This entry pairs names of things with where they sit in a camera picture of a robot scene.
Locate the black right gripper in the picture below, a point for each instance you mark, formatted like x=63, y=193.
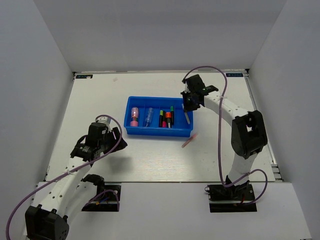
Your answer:
x=187, y=107

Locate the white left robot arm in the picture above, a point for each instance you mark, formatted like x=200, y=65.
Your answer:
x=75, y=187

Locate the right blue corner label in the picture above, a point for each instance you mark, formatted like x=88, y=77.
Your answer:
x=234, y=75

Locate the blue plastic divided tray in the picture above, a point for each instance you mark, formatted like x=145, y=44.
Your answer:
x=180, y=128

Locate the pink cap black highlighter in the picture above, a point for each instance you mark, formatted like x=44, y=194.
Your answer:
x=164, y=124

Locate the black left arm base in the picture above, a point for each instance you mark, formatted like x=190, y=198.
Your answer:
x=93, y=194

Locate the pink cap clear tube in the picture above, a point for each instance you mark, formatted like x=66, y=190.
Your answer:
x=134, y=117

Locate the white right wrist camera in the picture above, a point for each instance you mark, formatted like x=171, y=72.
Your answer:
x=185, y=81

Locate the green cap black highlighter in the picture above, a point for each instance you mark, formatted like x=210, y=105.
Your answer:
x=172, y=113

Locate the slim orange highlighter pen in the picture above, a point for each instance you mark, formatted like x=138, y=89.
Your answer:
x=190, y=139

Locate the orange cap black highlighter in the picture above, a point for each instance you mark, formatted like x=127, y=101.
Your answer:
x=168, y=118

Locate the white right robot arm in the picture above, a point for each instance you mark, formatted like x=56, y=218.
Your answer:
x=248, y=134

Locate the clear blue tube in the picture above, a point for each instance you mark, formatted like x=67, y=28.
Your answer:
x=148, y=117

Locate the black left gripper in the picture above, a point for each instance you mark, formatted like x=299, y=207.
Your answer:
x=110, y=134

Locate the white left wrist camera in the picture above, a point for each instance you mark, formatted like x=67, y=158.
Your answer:
x=104, y=120

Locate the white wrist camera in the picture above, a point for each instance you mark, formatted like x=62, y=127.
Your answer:
x=185, y=81
x=104, y=120

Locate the yellow cap black highlighter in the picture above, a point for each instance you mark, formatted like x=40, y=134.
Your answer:
x=161, y=118

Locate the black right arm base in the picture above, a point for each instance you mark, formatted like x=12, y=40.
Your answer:
x=230, y=200

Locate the blue corner label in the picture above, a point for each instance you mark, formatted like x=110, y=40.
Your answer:
x=84, y=76
x=234, y=75

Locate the slim yellow highlighter pen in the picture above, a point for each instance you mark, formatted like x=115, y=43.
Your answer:
x=187, y=117

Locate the left blue corner label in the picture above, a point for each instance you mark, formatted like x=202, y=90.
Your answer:
x=84, y=76

